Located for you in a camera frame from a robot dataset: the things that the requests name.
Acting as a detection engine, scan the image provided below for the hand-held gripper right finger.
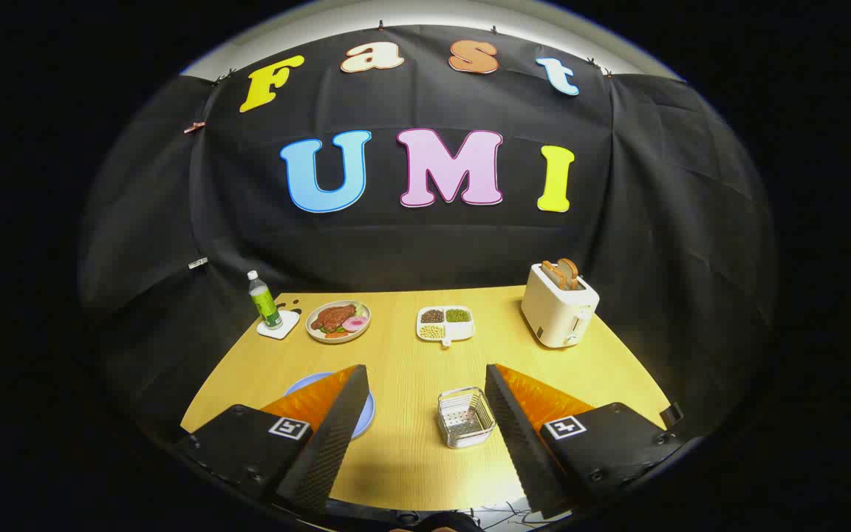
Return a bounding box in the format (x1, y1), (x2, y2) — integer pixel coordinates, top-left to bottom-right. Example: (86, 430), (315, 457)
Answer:
(484, 363), (686, 519)

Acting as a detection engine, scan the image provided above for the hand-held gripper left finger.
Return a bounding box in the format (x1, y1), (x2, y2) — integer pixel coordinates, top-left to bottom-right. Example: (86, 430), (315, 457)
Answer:
(174, 364), (372, 515)

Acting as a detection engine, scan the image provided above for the blue plate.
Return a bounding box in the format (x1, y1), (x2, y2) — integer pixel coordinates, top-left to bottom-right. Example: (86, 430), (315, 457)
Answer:
(284, 372), (376, 440)

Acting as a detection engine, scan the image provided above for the white square coaster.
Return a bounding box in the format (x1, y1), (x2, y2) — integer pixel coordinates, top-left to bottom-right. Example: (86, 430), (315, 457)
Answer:
(256, 309), (301, 341)

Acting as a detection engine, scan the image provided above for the plate of steak and vegetables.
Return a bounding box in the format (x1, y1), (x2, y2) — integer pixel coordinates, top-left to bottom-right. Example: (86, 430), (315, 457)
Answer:
(305, 300), (372, 345)

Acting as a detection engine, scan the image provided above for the cream toaster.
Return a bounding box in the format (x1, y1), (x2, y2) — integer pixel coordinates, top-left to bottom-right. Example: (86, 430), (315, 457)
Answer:
(521, 262), (601, 349)

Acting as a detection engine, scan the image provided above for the white divided dish of beans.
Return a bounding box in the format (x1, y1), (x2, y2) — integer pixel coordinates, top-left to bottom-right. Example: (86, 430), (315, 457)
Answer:
(416, 306), (476, 348)

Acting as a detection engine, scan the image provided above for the green drink bottle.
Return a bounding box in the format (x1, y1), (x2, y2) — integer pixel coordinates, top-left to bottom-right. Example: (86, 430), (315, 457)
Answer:
(247, 270), (284, 330)

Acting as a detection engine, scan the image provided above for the black backdrop cloth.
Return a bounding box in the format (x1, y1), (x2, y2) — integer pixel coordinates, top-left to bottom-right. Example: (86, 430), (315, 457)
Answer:
(78, 24), (777, 444)

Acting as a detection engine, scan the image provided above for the metal wire basket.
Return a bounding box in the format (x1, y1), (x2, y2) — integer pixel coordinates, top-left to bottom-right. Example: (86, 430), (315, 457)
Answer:
(437, 386), (498, 449)

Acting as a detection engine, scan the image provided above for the tangle of thin cables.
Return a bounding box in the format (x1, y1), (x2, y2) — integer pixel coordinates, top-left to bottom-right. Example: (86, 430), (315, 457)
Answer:
(462, 501), (546, 530)

